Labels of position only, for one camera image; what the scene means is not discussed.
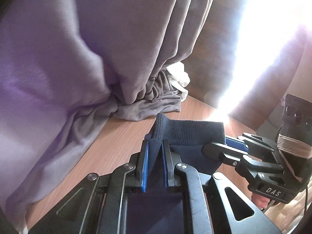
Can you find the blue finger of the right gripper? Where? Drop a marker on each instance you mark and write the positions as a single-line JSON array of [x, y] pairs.
[[236, 143], [221, 152]]

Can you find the purple grey curtain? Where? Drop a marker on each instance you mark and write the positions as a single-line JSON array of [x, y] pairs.
[[67, 66]]

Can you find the white sheer curtain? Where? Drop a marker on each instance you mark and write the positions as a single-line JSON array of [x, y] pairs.
[[179, 79]]

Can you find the navy blue sweatpants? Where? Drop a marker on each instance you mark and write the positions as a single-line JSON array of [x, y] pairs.
[[156, 210]]

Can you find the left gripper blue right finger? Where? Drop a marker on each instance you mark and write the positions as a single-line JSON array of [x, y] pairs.
[[212, 203]]

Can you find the person right hand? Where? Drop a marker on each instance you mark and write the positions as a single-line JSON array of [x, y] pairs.
[[260, 201]]

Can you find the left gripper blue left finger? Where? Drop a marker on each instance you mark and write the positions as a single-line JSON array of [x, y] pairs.
[[97, 204]]

